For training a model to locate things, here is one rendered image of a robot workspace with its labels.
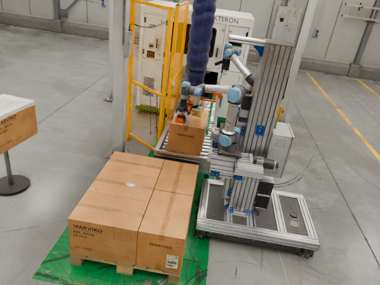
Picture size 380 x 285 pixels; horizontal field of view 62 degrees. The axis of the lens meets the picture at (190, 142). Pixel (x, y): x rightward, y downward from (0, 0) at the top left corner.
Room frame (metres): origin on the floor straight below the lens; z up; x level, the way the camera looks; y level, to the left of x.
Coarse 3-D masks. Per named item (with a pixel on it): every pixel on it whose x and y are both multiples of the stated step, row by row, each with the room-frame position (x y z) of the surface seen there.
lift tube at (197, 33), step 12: (216, 0) 3.31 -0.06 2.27; (192, 12) 3.32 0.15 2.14; (204, 12) 3.24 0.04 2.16; (192, 24) 3.29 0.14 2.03; (204, 24) 3.24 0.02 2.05; (192, 36) 3.26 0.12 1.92; (204, 36) 3.23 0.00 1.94; (192, 48) 3.25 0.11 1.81; (204, 48) 3.25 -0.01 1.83; (192, 60) 3.24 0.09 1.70; (204, 60) 3.26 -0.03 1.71
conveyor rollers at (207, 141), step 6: (204, 102) 5.22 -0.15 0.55; (210, 102) 5.29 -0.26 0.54; (210, 120) 4.48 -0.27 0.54; (210, 126) 4.30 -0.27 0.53; (168, 132) 3.90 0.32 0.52; (210, 132) 4.04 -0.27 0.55; (204, 138) 3.85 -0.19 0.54; (204, 144) 3.67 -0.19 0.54; (204, 150) 3.49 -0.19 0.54; (204, 156) 3.33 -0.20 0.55
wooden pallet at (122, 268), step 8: (184, 248) 2.22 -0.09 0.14; (72, 256) 1.98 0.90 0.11; (80, 256) 1.98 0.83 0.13; (88, 256) 1.97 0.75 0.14; (72, 264) 1.98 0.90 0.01; (80, 264) 1.98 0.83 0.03; (112, 264) 1.96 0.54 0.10; (120, 264) 1.96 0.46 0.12; (128, 264) 1.95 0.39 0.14; (120, 272) 1.96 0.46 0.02; (128, 272) 1.95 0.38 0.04; (160, 272) 1.94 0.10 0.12; (168, 272) 1.93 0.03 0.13; (168, 280) 1.93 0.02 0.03; (176, 280) 1.93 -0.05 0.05
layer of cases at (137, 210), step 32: (128, 160) 3.02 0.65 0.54; (160, 160) 3.11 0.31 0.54; (96, 192) 2.38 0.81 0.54; (128, 192) 2.44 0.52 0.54; (160, 192) 2.51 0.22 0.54; (192, 192) 2.58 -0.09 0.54; (96, 224) 1.97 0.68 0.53; (128, 224) 2.01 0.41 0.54; (160, 224) 2.06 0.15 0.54; (96, 256) 1.97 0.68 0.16; (128, 256) 1.95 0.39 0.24; (160, 256) 1.94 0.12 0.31
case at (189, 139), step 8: (192, 112) 3.70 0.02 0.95; (208, 112) 3.78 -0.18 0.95; (192, 120) 3.44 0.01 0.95; (200, 120) 3.47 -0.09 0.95; (176, 128) 3.27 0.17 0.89; (184, 128) 3.26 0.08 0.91; (192, 128) 3.26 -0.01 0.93; (200, 128) 3.25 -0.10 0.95; (168, 136) 3.28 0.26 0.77; (176, 136) 3.27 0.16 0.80; (184, 136) 3.26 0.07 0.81; (192, 136) 3.26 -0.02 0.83; (200, 136) 3.25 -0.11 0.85; (168, 144) 3.28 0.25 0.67; (176, 144) 3.27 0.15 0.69; (184, 144) 3.26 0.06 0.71; (192, 144) 3.26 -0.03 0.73; (200, 144) 3.25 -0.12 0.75; (176, 152) 3.27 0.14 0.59; (184, 152) 3.26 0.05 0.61; (192, 152) 3.25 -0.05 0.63; (200, 152) 3.25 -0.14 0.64
